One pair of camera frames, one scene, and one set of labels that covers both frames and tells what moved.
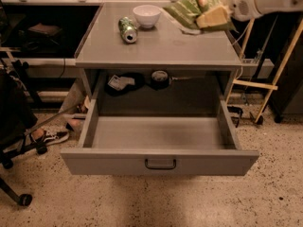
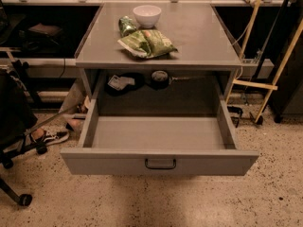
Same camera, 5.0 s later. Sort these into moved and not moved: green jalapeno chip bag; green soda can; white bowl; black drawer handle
Moved: green jalapeno chip bag
Not moved: green soda can; black drawer handle; white bowl
